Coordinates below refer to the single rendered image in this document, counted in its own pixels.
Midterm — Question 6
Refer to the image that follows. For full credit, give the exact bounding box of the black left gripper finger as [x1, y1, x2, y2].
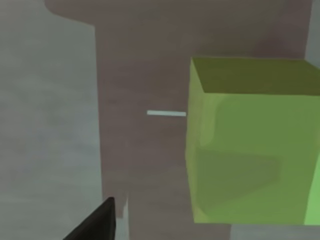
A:
[62, 196, 117, 240]

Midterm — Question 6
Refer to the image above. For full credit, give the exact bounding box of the green cube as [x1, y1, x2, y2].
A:
[184, 56, 320, 225]

